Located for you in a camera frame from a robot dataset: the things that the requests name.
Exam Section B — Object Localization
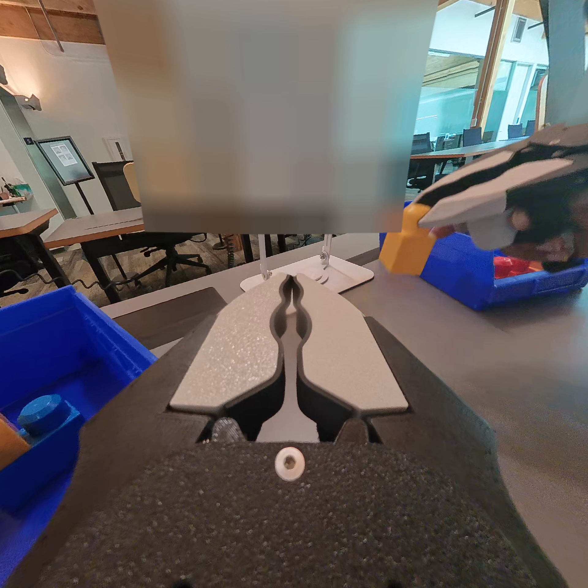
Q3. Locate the blue plastic bin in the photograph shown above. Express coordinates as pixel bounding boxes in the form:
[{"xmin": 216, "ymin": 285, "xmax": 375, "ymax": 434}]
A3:
[{"xmin": 379, "ymin": 200, "xmax": 588, "ymax": 312}]

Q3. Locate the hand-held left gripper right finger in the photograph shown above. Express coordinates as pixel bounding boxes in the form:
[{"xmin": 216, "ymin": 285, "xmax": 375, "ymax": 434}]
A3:
[{"xmin": 293, "ymin": 273, "xmax": 409, "ymax": 441}]

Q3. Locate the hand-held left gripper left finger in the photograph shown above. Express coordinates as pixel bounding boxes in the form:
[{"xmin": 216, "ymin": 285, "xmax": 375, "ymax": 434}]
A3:
[{"xmin": 168, "ymin": 273, "xmax": 293, "ymax": 443}]

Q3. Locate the group of assorted toy blocks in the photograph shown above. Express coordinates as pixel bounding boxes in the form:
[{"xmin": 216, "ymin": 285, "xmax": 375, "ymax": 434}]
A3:
[{"xmin": 0, "ymin": 394, "xmax": 87, "ymax": 471}]

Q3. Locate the wooden pillar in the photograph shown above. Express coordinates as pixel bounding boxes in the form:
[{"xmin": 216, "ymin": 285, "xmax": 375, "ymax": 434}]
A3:
[{"xmin": 472, "ymin": 0, "xmax": 516, "ymax": 134}]

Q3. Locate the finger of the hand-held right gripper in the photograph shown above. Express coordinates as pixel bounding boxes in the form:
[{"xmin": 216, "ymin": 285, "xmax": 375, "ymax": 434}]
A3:
[
  {"xmin": 413, "ymin": 150, "xmax": 529, "ymax": 208},
  {"xmin": 418, "ymin": 158, "xmax": 576, "ymax": 252}
]

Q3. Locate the person's right hand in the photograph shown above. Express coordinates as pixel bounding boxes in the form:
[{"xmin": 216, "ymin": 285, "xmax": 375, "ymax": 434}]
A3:
[{"xmin": 500, "ymin": 210, "xmax": 579, "ymax": 266}]

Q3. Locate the blue object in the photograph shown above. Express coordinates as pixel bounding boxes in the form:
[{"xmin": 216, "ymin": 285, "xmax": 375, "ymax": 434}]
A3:
[{"xmin": 0, "ymin": 285, "xmax": 158, "ymax": 584}]

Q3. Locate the red single-stud block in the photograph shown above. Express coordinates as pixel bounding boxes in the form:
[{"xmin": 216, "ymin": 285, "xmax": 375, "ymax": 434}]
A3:
[{"xmin": 494, "ymin": 255, "xmax": 536, "ymax": 279}]

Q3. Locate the wooden-top desk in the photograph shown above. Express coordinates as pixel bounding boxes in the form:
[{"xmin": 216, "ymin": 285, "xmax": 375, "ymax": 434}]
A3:
[
  {"xmin": 43, "ymin": 207, "xmax": 148, "ymax": 304},
  {"xmin": 0, "ymin": 209, "xmax": 60, "ymax": 288}
]

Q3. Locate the black coiled cable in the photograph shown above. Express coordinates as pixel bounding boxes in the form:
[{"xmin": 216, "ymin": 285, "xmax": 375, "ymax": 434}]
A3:
[{"xmin": 0, "ymin": 271, "xmax": 122, "ymax": 297}]

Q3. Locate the framed notice stand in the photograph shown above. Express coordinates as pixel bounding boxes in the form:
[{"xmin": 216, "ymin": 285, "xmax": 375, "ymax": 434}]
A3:
[{"xmin": 35, "ymin": 135, "xmax": 96, "ymax": 217}]

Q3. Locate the long conference table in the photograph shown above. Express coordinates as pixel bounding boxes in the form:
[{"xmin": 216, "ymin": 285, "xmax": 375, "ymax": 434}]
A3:
[{"xmin": 410, "ymin": 139, "xmax": 531, "ymax": 189}]

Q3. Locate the yellow two-stud block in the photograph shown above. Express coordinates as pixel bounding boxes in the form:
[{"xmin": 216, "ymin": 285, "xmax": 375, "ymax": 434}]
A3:
[{"xmin": 379, "ymin": 203, "xmax": 436, "ymax": 277}]

